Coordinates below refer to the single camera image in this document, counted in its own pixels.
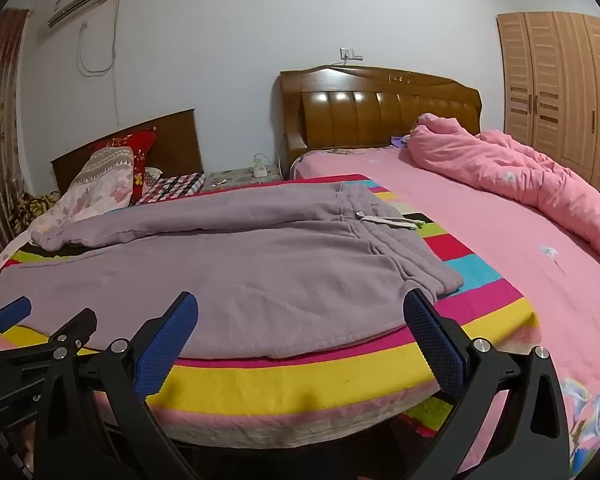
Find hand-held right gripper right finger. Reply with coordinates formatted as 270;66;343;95
403;289;572;480

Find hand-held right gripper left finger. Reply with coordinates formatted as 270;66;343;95
34;291;200;480

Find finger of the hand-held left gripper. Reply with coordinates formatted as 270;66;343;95
2;308;99;361
0;296;33;357

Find purple pants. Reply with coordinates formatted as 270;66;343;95
0;182;466;361

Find leopard print blanket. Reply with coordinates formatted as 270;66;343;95
10;192;61;233

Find floral pink white pillow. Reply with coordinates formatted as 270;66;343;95
30;180;133;235

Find colourful striped blanket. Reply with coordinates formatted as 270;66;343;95
0;174;543;448

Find pink bed sheet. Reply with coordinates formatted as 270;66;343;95
290;147;600;480

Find grey patterned pillow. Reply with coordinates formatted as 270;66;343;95
67;147;135;196

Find red black checkered sheet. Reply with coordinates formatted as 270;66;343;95
135;172;206;206

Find floral striped curtain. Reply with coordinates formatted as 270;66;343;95
0;8;29;273

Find red embroidered pillow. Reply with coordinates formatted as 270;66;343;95
97;127;158;206

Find cloth-covered nightstand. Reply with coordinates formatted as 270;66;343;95
202;166;284;192

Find pink quilt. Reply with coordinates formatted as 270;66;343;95
405;114;600;273

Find small dark wooden headboard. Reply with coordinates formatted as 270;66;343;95
50;108;204;196

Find large wooden padded headboard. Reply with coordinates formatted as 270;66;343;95
279;65;482;181

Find light wooden wardrobe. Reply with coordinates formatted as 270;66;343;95
496;11;600;203

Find white air conditioner cable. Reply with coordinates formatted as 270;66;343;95
77;0;122;127

